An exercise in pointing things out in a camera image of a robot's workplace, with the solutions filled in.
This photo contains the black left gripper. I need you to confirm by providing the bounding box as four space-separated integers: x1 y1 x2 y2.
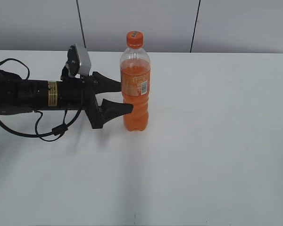
58 72 133 129

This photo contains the orange soda plastic bottle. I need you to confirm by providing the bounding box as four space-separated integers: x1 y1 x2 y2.
119 44 151 132

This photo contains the orange bottle cap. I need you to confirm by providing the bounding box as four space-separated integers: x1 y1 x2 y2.
126 31 143 49

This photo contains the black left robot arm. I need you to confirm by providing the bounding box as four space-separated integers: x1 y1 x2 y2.
0 70 133 129

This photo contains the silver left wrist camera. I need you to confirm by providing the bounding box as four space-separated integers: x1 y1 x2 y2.
60 44 92 81

